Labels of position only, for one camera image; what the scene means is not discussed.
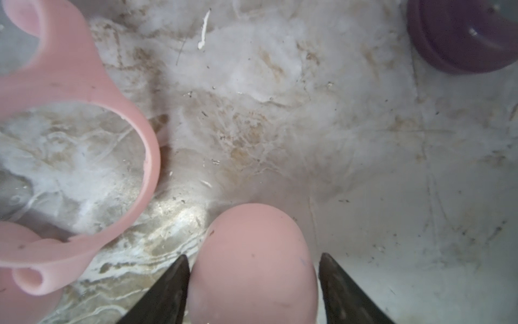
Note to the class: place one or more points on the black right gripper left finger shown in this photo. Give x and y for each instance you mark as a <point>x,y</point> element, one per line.
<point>165,302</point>

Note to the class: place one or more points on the pink bottle cap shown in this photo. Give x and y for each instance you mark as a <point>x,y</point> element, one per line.
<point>17,306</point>
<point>254,266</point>

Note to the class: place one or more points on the purple collar with nipple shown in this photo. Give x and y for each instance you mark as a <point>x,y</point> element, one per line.
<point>464,37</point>

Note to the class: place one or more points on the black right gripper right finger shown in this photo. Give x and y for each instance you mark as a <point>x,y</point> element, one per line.
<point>345,302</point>

